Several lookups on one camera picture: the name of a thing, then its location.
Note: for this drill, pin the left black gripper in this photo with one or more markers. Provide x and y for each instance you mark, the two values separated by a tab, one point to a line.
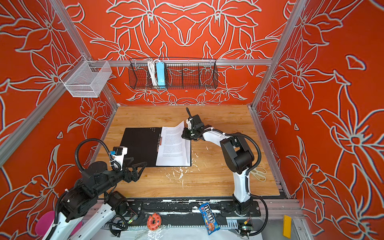
130	176

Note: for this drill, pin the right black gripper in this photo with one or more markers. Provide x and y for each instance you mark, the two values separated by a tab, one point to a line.
184	135

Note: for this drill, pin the printed sheet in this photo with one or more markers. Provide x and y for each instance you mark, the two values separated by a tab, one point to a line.
174	151

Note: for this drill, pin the blue folder black inside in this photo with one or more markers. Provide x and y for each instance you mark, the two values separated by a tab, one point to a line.
143	145

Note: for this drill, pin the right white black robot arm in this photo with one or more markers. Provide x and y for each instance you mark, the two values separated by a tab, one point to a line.
242	155

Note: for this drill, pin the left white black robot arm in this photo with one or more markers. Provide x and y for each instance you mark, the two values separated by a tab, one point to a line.
93	202

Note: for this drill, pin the red donut toy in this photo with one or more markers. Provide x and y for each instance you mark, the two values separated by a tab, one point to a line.
154	222

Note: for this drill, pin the blue white box in basket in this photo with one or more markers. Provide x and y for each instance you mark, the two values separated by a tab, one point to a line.
160	66

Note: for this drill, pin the white scissors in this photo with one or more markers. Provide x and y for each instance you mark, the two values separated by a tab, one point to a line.
259	173

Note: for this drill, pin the blue m&m's candy bag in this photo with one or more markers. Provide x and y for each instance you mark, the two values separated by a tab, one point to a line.
209	218

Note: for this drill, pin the clear plastic bin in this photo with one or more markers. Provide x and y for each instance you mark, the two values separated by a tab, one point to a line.
84	81

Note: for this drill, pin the pink plastic goblet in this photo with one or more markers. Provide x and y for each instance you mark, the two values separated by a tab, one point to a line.
43	223

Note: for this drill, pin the yellow block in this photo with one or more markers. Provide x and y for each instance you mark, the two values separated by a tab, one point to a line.
287	229

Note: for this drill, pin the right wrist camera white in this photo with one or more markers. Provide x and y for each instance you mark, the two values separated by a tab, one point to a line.
190	123

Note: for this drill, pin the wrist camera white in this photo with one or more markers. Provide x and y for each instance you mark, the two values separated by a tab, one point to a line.
190	123
117	158

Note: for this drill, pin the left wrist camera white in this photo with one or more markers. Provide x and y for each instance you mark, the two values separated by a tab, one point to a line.
117	158

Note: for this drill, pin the black wire basket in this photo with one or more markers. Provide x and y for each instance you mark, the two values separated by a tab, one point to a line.
180	73

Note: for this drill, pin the small circuit board with wires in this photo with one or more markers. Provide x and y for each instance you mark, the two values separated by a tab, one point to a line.
245	227

